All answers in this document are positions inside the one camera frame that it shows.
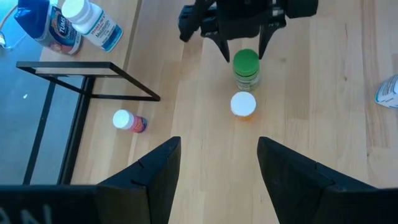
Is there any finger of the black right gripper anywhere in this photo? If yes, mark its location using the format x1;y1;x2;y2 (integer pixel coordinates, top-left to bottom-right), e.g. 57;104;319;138
259;21;286;60
206;32;231;62

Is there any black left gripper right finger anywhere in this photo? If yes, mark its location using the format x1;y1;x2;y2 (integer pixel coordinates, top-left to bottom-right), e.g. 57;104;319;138
257;136;398;224

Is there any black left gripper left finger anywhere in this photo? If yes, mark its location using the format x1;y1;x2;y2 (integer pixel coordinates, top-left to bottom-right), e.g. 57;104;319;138
0;136;182;224

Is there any green-capped clear bottle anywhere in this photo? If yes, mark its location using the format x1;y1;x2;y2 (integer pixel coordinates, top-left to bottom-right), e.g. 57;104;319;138
232;49;261;92

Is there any small orange-capped bottle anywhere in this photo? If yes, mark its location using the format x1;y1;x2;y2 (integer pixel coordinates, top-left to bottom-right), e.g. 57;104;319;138
229;91;257;122

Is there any pink bottle white cap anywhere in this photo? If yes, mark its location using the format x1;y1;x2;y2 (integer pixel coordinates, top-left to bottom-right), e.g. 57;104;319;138
112;109;148;134

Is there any white melatonin bottle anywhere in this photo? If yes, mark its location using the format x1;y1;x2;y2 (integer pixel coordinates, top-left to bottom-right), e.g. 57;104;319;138
374;73;398;109
61;0;124;53

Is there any blue-capped Tums bottle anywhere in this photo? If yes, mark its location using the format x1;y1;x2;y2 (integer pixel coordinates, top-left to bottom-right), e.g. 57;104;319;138
14;0;83;56

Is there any wooden shelf black metal frame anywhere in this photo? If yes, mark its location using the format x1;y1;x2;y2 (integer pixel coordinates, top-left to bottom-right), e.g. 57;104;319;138
16;0;161;186

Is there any white floor cable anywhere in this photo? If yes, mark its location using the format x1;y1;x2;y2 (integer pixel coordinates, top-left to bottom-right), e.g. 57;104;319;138
0;4;27;50

